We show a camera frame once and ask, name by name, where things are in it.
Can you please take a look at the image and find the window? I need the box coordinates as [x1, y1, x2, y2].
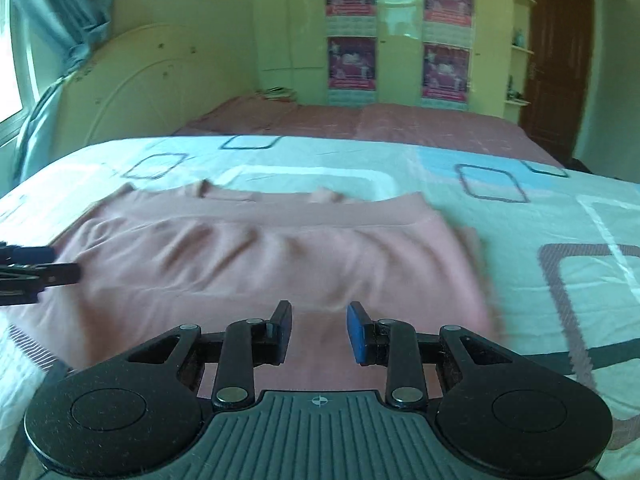
[0, 0, 32, 128]

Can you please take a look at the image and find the cream wardrobe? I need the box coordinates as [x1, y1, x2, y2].
[252, 0, 535, 121]

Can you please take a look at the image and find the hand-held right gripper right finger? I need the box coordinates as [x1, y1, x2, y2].
[346, 301, 512, 409]

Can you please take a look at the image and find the cream round headboard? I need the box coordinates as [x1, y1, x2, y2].
[56, 22, 262, 147]

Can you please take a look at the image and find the pink sweater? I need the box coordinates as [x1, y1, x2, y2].
[7, 181, 507, 397]

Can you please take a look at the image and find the brown wooden door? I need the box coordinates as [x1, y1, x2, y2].
[519, 0, 597, 162]

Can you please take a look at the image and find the maroon bed cover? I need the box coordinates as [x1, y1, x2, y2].
[171, 96, 567, 170]

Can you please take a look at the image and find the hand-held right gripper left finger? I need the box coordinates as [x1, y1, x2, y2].
[127, 300, 294, 411]

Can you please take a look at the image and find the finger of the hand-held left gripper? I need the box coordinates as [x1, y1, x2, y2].
[0, 241, 57, 265]
[0, 261, 82, 307]

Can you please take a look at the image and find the blue curtain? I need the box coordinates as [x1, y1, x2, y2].
[10, 0, 115, 187]

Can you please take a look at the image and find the stack of books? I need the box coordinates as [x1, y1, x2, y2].
[254, 87, 299, 104]

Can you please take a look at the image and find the cream corner shelf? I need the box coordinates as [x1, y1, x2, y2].
[502, 0, 537, 109]

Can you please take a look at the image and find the bed with blue patterned sheet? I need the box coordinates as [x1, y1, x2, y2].
[0, 132, 640, 478]

